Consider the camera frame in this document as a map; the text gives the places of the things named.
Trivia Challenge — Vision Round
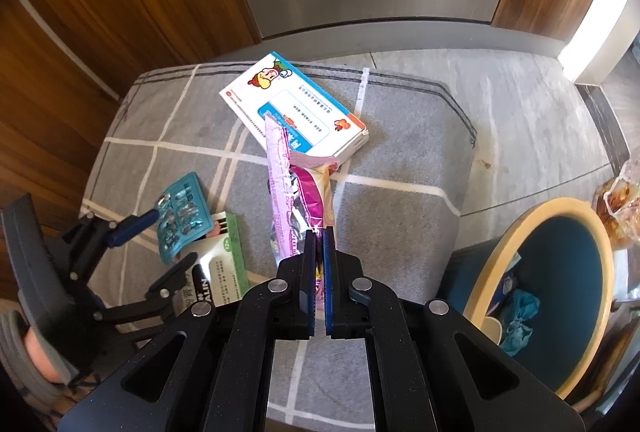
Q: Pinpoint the teal blister pack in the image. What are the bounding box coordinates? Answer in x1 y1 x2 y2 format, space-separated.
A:
154 172 213 265

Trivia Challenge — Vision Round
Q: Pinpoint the pink purple snack wrapper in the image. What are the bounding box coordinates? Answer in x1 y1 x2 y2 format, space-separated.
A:
264 114 337 270

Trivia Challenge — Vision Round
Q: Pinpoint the wide wooden cabinet front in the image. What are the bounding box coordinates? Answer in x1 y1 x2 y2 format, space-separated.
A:
0 0 261 233

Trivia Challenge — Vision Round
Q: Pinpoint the grey mat with white lines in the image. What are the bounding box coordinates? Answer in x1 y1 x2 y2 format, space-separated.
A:
80 62 476 432

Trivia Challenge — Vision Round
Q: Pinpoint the teal trash bin yellow rim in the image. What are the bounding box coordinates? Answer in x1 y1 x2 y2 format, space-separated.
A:
445 197 615 400

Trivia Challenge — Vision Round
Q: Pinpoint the white cartoon print box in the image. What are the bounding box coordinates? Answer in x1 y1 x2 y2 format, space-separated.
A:
219 52 370 163

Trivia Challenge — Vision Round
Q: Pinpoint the crumpled blue disposable glove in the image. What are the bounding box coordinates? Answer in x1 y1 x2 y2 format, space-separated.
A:
500 288 542 355

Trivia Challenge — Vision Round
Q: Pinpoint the person's left forearm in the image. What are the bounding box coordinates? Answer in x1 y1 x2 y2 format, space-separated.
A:
0 312 81 408

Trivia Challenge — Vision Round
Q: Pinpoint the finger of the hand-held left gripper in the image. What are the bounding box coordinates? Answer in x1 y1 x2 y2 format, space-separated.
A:
60 208 160 274
92 253 198 328

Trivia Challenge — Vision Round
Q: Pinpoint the orange bin with clear liner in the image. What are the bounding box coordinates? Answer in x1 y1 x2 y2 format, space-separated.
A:
592 159 640 253

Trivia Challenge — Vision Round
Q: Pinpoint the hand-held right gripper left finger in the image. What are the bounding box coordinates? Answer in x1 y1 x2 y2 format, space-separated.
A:
59 228 318 432

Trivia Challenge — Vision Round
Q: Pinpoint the green white medicine packet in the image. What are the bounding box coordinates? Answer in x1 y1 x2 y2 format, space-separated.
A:
177 211 251 313

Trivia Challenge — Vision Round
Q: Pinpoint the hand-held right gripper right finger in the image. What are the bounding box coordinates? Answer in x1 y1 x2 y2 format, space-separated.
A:
322 227 586 432

